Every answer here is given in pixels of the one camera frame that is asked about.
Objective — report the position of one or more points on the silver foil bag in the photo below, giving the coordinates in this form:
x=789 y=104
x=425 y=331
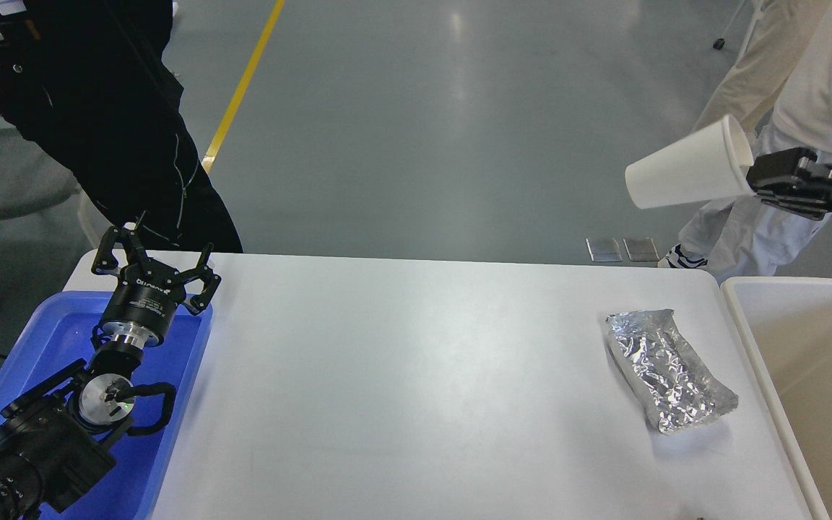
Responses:
x=665 y=373

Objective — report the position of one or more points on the blue plastic tray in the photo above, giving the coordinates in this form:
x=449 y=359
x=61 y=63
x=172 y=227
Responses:
x=57 y=334

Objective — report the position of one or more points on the person in white clothes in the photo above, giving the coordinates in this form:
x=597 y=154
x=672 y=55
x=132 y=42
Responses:
x=743 y=236

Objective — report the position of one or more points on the grey office chair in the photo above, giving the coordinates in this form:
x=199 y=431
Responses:
x=4 y=173

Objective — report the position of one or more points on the person in black clothes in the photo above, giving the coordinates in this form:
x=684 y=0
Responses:
x=86 y=81

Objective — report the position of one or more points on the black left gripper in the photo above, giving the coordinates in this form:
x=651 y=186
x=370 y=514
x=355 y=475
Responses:
x=143 y=297

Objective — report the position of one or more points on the white paper cup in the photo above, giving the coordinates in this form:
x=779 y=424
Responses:
x=708 y=164

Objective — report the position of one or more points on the metal floor plate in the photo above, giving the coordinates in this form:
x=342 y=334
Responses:
x=604 y=250
x=641 y=250

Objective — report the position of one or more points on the person in beige trousers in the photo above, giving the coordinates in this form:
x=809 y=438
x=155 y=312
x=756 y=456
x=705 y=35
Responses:
x=750 y=88

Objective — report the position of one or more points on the right metal floor plate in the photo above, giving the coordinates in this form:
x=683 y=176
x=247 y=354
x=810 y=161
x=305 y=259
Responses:
x=641 y=250

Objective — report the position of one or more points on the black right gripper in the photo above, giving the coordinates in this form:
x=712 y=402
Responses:
x=791 y=167

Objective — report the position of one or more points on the beige plastic bin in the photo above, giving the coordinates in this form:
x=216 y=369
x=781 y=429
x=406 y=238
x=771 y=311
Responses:
x=786 y=326

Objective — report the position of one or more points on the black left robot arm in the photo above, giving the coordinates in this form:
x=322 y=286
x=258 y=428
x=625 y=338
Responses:
x=56 y=437

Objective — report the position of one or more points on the left metal floor plate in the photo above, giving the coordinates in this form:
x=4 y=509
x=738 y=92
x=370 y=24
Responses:
x=604 y=250

